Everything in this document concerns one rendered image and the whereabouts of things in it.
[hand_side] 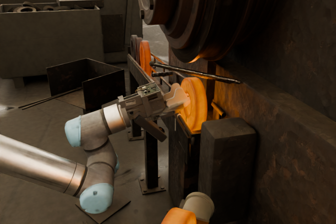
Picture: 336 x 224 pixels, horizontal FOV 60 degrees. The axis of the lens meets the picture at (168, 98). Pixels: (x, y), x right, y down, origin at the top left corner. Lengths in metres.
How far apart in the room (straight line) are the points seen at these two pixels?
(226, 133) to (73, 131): 0.40
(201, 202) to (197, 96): 0.29
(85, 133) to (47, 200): 0.97
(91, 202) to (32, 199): 1.05
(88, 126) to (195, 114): 0.28
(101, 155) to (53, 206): 0.90
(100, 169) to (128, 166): 1.08
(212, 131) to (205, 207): 0.15
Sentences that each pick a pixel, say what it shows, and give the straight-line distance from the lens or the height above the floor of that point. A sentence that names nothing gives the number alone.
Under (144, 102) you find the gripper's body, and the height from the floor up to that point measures 0.78.
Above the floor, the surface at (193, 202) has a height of 0.69.
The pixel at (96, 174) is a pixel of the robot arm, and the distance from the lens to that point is 0.74.
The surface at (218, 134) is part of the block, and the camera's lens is 0.59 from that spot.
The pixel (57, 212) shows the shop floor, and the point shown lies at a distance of 1.64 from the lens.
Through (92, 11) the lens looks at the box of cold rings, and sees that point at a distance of 3.11.
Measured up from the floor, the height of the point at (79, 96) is 0.60.
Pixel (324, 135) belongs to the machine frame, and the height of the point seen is 0.87.
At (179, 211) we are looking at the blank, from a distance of 0.46.
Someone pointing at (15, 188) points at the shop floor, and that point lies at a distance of 1.87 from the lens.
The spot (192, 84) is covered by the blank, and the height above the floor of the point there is 0.82.
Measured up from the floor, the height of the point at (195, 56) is 0.92.
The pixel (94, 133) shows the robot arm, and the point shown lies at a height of 0.71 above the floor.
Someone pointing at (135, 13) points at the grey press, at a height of 0.61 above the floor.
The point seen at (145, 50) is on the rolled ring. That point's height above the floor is 0.74.
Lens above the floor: 1.10
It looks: 24 degrees down
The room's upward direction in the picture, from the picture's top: straight up
